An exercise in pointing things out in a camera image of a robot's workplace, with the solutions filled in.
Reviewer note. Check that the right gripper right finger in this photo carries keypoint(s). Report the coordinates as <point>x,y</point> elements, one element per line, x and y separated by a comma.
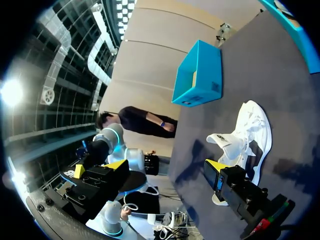
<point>237,185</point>

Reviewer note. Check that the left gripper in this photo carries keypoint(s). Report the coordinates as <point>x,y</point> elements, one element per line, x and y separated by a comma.
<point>98,151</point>

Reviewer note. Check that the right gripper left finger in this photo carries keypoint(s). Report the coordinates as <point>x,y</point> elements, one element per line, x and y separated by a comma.
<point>100,182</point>

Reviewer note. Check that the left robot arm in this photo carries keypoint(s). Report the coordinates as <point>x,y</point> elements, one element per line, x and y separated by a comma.
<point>136,157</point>

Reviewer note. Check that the white shoe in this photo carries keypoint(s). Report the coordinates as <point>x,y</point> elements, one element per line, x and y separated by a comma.
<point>252,125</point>

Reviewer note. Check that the person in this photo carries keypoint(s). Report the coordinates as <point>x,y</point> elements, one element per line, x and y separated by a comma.
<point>142,121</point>

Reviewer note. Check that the teal box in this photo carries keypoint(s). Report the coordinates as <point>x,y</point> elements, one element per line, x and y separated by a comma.
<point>207,75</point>
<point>303,42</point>

